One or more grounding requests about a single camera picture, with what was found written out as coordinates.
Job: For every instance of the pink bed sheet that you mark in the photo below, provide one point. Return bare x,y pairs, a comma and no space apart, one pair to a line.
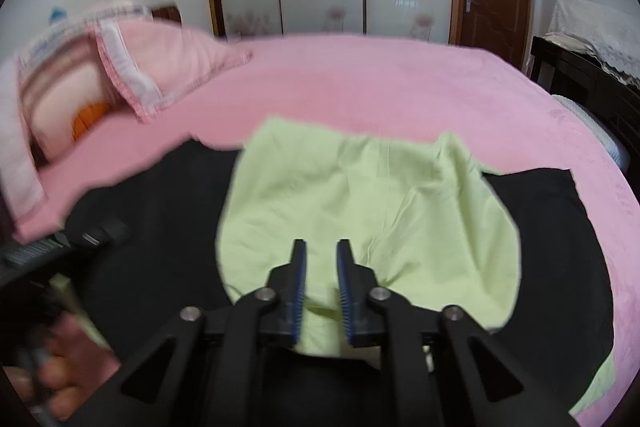
402,89

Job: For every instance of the cartoon print pillow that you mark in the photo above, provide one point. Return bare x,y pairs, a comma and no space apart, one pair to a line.
52,91

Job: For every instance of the green and black hooded jacket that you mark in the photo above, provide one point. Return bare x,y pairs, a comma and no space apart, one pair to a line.
517,251

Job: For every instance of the pink pillow with white trim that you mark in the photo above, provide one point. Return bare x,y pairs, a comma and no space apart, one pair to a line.
153,65

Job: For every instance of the white lace cover cloth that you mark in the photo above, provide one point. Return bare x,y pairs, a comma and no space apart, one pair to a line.
596,30

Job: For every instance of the dark wooden cabinet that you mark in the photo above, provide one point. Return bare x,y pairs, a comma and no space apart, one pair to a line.
579,77

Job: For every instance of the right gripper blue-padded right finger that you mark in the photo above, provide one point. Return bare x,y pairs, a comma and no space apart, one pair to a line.
362,325

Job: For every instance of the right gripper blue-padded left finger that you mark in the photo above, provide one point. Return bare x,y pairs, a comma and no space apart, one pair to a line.
284,318

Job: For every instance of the person's left hand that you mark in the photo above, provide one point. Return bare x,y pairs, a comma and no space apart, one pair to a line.
76,366

